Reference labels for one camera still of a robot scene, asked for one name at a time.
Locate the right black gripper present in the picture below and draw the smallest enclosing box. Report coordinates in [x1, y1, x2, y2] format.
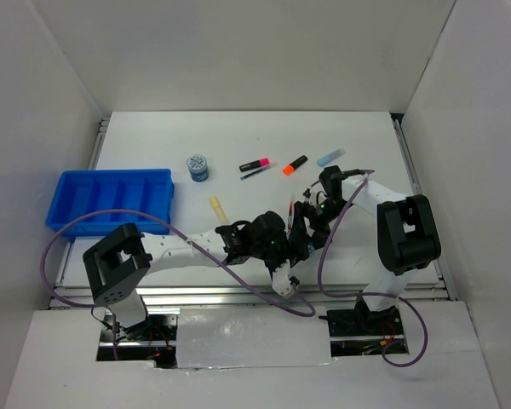
[293, 198, 353, 253]

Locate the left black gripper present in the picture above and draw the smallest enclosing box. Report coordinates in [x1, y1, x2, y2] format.
[251, 224, 311, 280]

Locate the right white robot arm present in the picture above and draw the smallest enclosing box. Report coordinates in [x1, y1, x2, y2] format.
[296, 166, 441, 334]

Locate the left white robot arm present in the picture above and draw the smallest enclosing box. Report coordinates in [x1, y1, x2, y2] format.
[83, 211, 314, 340]

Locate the red gel pen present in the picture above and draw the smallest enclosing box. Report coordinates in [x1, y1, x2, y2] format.
[286, 194, 295, 233]

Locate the orange black highlighter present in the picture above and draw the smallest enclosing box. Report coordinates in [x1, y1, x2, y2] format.
[282, 155, 307, 176]

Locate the light blue highlighter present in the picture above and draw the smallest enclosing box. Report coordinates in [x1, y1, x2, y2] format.
[317, 148, 345, 167]

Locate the yellow highlighter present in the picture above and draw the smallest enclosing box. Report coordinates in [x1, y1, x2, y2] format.
[209, 196, 230, 225]

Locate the blue gel pen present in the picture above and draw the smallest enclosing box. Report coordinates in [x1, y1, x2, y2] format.
[239, 165, 272, 181]

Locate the pink black highlighter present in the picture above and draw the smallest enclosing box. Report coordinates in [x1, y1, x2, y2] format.
[238, 158, 270, 172]

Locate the blue divided plastic bin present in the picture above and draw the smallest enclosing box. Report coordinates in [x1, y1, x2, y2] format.
[46, 169, 175, 237]

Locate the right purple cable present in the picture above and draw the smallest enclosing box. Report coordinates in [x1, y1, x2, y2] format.
[302, 169, 429, 367]

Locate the purple cable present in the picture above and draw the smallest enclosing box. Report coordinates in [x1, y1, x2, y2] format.
[302, 169, 429, 367]
[40, 208, 317, 362]

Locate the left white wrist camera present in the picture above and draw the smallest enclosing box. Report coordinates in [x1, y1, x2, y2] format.
[271, 261, 298, 298]

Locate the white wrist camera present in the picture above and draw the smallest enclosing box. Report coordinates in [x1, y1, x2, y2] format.
[271, 261, 298, 298]
[302, 187, 320, 207]

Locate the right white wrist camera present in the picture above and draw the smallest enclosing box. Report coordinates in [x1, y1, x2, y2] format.
[302, 187, 320, 207]

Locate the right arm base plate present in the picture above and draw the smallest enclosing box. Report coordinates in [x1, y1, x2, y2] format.
[320, 307, 404, 337]

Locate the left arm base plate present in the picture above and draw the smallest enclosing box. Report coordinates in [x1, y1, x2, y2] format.
[91, 309, 179, 349]

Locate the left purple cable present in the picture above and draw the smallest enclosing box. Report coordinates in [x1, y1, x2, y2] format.
[40, 208, 317, 362]

